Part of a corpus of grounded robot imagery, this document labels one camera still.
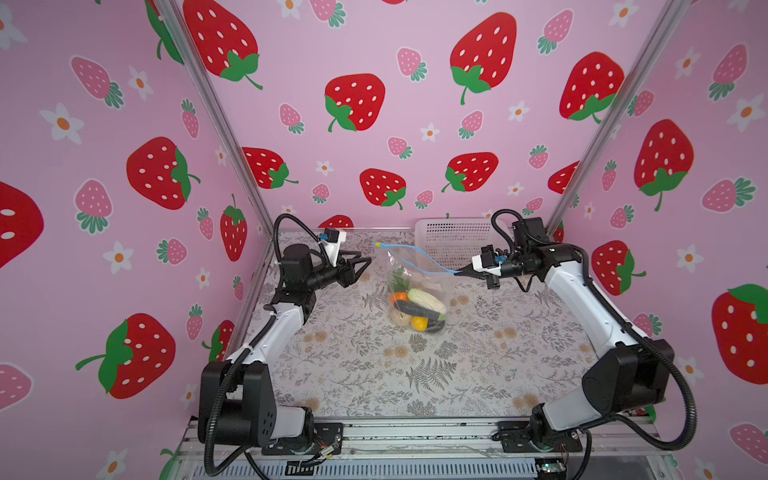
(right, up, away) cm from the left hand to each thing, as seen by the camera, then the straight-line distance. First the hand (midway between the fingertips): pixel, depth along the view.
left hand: (364, 257), depth 79 cm
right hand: (+24, -3, -5) cm, 24 cm away
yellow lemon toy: (+16, -20, +9) cm, 27 cm away
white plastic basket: (+30, +6, +37) cm, 48 cm away
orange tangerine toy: (+10, -12, +10) cm, 18 cm away
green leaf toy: (+10, -8, +11) cm, 16 cm away
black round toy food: (+20, -21, +8) cm, 30 cm away
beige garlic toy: (+10, -18, +9) cm, 23 cm away
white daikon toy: (+17, -12, +10) cm, 23 cm away
